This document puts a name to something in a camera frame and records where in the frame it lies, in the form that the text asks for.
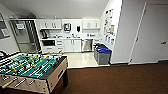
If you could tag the stainless steel dishwasher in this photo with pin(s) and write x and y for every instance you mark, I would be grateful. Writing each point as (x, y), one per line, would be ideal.
(87, 45)

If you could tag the white sink base cabinet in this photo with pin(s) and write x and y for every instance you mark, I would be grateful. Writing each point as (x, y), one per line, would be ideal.
(72, 45)

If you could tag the grey bin blue lid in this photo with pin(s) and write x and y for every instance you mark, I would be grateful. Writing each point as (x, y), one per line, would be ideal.
(103, 57)

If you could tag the white drawer unit beside microwave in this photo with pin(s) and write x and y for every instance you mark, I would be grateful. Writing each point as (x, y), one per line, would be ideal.
(59, 45)

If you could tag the black paper towel dispenser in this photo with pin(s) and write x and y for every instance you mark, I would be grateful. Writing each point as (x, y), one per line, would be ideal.
(67, 27)

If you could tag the black coffee machine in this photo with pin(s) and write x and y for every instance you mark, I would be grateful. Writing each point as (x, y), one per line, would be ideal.
(44, 33)

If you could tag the foosball table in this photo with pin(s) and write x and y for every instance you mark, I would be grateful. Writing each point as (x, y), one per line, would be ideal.
(50, 78)

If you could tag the stainless steel refrigerator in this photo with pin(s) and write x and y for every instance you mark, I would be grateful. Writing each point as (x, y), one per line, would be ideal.
(25, 36)

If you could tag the white room door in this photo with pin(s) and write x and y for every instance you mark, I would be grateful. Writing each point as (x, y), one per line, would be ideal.
(150, 33)

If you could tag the white wall cabinet three doors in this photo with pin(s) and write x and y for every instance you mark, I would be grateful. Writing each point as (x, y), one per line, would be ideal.
(91, 24)

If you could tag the large wall notice poster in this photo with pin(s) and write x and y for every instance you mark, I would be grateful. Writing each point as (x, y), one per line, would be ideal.
(109, 20)

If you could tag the white wall cabinet wide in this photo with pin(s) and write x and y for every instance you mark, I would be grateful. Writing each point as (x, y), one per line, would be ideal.
(49, 24)

